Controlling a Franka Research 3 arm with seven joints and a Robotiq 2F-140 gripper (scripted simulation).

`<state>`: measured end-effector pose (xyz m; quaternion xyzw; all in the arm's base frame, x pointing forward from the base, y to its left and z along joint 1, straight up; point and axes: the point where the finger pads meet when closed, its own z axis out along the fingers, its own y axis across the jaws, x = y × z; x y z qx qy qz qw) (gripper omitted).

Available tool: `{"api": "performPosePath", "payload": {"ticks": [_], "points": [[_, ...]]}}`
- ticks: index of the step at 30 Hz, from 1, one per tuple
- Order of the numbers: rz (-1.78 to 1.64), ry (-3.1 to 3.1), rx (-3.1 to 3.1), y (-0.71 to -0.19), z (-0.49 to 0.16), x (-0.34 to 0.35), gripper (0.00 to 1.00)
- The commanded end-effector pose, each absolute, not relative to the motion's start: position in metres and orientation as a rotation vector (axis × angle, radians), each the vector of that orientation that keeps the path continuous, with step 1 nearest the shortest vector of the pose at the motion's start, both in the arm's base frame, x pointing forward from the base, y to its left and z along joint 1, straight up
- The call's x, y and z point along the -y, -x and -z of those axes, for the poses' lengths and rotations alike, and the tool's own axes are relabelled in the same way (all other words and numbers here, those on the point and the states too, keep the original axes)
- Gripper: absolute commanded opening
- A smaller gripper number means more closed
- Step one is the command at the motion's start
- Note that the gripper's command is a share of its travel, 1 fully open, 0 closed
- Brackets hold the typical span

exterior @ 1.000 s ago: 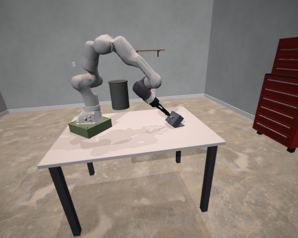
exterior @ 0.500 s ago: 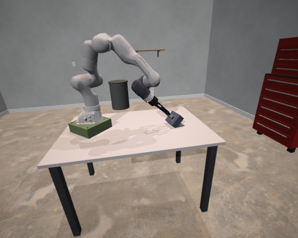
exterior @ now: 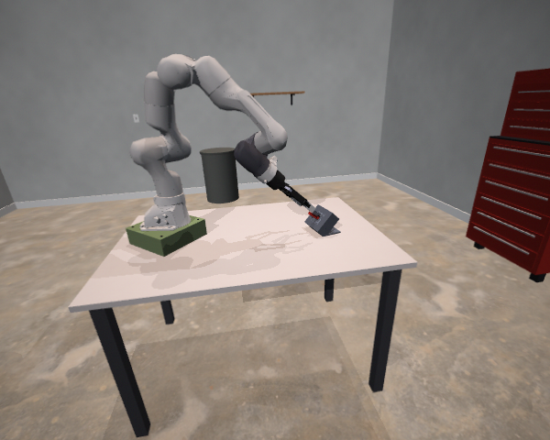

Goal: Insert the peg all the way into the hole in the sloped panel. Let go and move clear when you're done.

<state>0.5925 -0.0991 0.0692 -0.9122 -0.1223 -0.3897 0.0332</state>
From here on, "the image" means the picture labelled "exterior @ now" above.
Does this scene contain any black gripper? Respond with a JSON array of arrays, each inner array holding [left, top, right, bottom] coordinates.
[[266, 170, 315, 213]]

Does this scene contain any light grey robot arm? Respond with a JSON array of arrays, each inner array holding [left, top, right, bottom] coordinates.
[[129, 54, 288, 231]]

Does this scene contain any dark grey square panel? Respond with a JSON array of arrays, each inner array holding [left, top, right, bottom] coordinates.
[[304, 204, 341, 237]]

